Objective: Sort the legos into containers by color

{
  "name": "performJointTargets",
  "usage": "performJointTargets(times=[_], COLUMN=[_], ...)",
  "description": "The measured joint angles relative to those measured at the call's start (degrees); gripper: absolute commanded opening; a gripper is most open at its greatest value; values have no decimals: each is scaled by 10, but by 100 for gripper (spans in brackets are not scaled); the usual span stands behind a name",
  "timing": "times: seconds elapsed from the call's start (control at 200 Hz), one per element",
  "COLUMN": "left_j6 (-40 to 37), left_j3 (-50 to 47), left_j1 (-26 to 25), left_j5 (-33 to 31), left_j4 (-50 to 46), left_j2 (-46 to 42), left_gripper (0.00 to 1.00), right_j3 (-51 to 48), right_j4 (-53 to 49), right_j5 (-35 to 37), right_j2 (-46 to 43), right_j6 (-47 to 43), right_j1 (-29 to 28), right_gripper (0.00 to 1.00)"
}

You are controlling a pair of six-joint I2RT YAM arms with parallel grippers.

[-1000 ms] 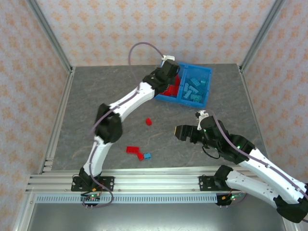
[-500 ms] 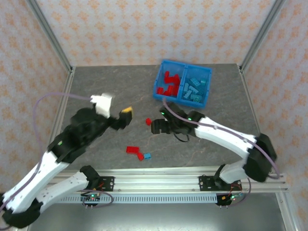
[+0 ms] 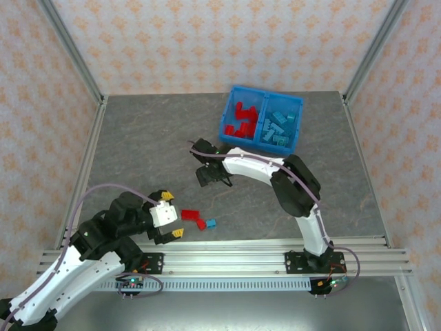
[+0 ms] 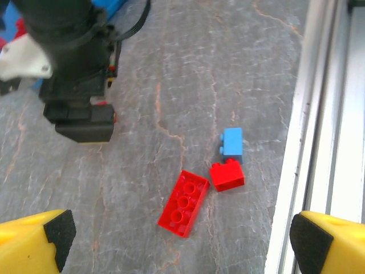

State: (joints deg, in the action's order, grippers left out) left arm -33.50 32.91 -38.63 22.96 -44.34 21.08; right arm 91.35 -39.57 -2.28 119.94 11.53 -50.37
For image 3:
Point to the small red lego brick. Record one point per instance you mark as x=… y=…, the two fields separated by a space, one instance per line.
x=229 y=130
x=200 y=225

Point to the small blue lego brick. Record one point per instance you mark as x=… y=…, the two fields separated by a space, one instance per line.
x=211 y=224

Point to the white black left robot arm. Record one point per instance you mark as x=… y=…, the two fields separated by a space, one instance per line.
x=62 y=280

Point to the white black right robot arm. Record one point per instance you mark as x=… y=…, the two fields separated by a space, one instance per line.
x=248 y=169

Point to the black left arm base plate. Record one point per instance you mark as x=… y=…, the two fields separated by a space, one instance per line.
x=153 y=263

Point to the aluminium cross rail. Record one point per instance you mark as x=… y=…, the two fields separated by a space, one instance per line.
x=220 y=257

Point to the aluminium side rail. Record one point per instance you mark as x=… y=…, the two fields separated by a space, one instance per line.
x=84 y=172
x=368 y=193

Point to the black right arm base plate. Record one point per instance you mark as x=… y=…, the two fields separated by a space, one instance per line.
x=296 y=263

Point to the aluminium corner post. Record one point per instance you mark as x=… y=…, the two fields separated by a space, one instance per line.
x=375 y=48
x=70 y=51

